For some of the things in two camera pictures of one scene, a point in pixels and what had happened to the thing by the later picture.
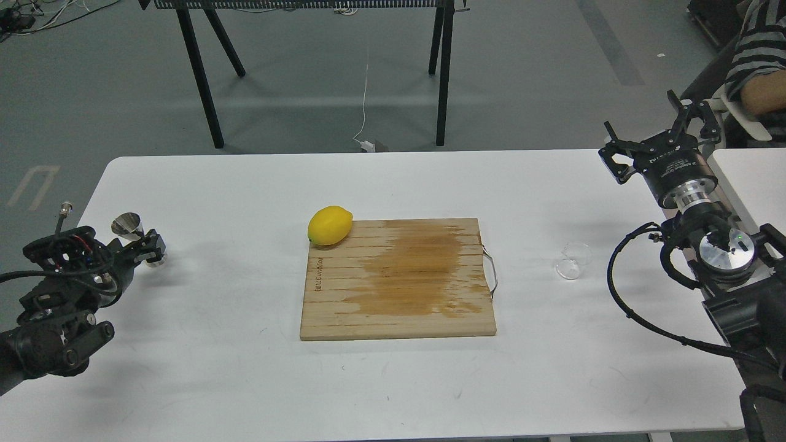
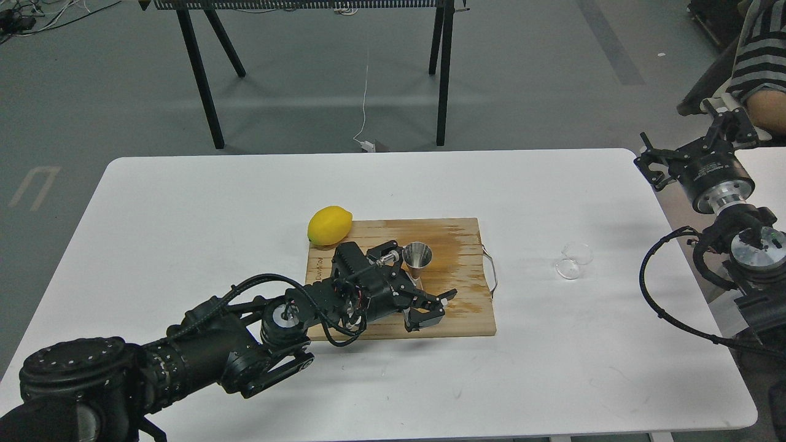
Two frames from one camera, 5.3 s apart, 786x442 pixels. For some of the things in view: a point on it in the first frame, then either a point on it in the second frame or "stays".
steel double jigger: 129,225 → 416,255
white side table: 754,180 stays
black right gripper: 679,174 → 715,177
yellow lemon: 330,224 stays
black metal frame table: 440,53 stays
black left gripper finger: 150,247 → 385,254
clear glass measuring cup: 574,254 stays
